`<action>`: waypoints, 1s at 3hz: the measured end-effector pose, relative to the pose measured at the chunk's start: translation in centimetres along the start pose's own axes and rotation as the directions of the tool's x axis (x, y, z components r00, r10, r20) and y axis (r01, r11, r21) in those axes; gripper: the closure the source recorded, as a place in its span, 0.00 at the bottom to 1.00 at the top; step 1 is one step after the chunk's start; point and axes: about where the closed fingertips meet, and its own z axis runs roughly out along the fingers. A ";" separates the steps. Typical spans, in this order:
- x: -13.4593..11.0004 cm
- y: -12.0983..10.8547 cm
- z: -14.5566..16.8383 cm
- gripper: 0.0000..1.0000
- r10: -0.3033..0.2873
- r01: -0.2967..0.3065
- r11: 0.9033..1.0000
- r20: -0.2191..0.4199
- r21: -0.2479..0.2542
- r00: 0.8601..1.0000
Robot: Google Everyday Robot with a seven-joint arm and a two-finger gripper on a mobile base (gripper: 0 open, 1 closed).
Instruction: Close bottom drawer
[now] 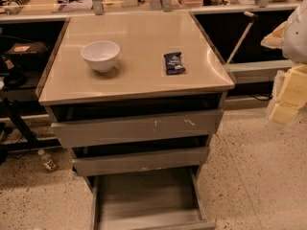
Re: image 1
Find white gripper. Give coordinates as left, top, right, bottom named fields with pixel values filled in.
left=261, top=0, right=307, bottom=125

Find grey bottom drawer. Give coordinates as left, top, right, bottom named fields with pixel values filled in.
left=89, top=168, right=216, bottom=230

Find grey drawer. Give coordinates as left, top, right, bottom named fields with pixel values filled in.
left=51, top=109, right=223, bottom=148
left=89, top=168, right=216, bottom=230
left=72, top=147, right=209, bottom=176

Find grey top drawer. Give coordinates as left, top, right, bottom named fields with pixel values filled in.
left=51, top=109, right=223, bottom=148

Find grey drawer cabinet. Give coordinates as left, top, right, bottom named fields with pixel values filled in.
left=36, top=11, right=233, bottom=230

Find grey middle drawer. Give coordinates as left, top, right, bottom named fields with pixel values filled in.
left=72, top=147, right=209, bottom=176

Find white stick with black tip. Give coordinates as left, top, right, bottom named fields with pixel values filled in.
left=226, top=11, right=258, bottom=64

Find long workbench with shelf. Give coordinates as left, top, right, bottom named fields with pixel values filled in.
left=1, top=0, right=295, bottom=122

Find dark blue snack packet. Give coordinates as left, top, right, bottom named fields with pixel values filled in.
left=164, top=52, right=186, bottom=76

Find white ceramic bowl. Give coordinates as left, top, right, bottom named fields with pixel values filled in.
left=81, top=41, right=120, bottom=73

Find clear plastic bottle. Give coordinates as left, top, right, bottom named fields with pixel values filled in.
left=37, top=149, right=59, bottom=172

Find black bag with label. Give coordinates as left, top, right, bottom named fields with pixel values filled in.
left=4, top=42, right=48, bottom=65

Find black metal stand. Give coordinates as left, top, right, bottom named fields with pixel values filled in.
left=0, top=98, right=59, bottom=164

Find black headphones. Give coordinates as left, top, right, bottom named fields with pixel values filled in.
left=2, top=56, right=27, bottom=88

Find black floor cable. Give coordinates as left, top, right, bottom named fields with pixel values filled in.
left=248, top=93, right=273, bottom=102

